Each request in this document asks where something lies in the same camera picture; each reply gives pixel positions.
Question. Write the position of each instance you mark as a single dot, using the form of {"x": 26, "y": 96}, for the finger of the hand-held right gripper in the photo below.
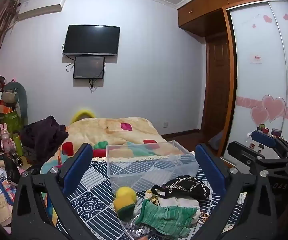
{"x": 244, "y": 155}
{"x": 262, "y": 138}

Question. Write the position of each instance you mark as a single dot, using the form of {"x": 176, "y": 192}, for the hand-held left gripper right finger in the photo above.
{"x": 209, "y": 166}

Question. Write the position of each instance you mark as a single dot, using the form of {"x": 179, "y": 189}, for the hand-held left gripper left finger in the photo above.
{"x": 80, "y": 162}

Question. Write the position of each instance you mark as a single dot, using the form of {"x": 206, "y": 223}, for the black knitted patterned cloth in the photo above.
{"x": 186, "y": 187}

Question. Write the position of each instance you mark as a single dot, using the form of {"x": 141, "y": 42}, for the white soft cloth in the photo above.
{"x": 169, "y": 201}

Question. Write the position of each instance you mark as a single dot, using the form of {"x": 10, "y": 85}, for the yellow green sponge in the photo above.
{"x": 125, "y": 201}

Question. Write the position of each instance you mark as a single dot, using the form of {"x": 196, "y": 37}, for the clear plastic storage bin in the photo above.
{"x": 144, "y": 165}

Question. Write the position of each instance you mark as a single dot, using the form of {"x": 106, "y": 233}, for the green knitted glove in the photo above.
{"x": 166, "y": 217}

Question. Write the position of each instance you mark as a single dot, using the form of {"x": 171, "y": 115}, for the red jar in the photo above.
{"x": 266, "y": 130}

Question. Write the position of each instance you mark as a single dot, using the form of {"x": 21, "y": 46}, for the white box with red print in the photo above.
{"x": 255, "y": 147}

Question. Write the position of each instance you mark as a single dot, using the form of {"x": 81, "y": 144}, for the green jar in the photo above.
{"x": 261, "y": 127}

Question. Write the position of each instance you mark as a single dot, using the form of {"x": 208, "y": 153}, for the dark purple jar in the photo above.
{"x": 275, "y": 131}

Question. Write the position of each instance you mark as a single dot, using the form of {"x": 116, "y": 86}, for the blue white patterned bedsheet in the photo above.
{"x": 94, "y": 200}

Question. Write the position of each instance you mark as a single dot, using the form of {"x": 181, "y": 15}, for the yellow patchwork blanket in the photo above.
{"x": 109, "y": 130}

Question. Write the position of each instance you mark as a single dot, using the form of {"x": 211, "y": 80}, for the dark clothes pile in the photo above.
{"x": 42, "y": 137}

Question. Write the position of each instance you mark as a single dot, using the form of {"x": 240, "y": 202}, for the yellow round cushion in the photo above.
{"x": 82, "y": 113}

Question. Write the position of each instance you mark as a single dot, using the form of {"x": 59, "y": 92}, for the green bottle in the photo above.
{"x": 18, "y": 145}

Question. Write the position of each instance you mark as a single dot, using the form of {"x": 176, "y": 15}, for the brown wooden door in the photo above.
{"x": 217, "y": 85}

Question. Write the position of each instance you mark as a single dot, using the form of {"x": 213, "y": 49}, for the wooden wardrobe with sliding doors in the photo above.
{"x": 256, "y": 67}

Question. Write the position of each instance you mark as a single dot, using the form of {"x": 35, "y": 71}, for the pink rabbit toy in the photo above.
{"x": 6, "y": 137}

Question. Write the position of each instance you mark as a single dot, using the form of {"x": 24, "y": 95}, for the green paper bag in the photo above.
{"x": 12, "y": 122}

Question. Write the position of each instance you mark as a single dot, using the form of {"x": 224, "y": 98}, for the red and white sticker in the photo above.
{"x": 256, "y": 59}

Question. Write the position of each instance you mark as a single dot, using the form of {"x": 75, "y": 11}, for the silver glittery cloth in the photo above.
{"x": 141, "y": 231}

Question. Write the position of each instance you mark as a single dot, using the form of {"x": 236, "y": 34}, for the white air conditioner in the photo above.
{"x": 41, "y": 6}

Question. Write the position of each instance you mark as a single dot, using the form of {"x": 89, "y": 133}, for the white wall socket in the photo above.
{"x": 166, "y": 124}

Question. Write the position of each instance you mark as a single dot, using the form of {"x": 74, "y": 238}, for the black camera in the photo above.
{"x": 16, "y": 158}

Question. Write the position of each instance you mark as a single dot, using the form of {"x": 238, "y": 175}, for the small black wall monitor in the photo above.
{"x": 89, "y": 67}

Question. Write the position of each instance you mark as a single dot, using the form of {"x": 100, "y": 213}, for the black wall television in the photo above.
{"x": 91, "y": 40}

